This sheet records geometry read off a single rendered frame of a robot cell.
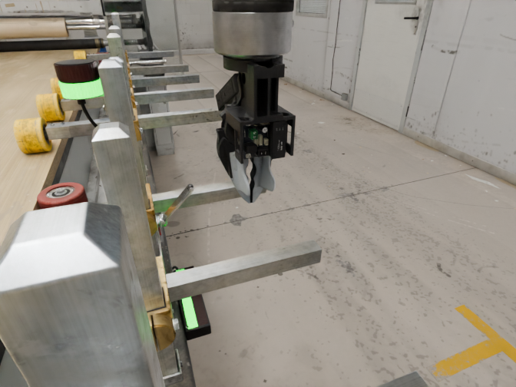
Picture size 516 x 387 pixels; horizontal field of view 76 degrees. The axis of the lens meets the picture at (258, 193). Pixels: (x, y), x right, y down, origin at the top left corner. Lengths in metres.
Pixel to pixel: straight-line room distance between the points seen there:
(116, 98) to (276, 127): 0.29
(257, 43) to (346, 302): 1.44
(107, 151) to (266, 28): 0.20
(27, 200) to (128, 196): 0.39
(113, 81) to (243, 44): 0.27
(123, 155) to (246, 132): 0.14
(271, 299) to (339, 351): 0.37
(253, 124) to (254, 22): 0.10
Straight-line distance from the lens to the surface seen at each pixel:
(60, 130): 0.93
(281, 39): 0.39
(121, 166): 0.36
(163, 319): 0.48
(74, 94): 0.59
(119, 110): 0.60
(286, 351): 1.48
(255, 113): 0.39
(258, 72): 0.38
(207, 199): 0.74
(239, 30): 0.38
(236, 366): 1.44
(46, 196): 0.72
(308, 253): 0.57
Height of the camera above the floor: 1.22
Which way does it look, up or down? 30 degrees down
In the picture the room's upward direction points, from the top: straight up
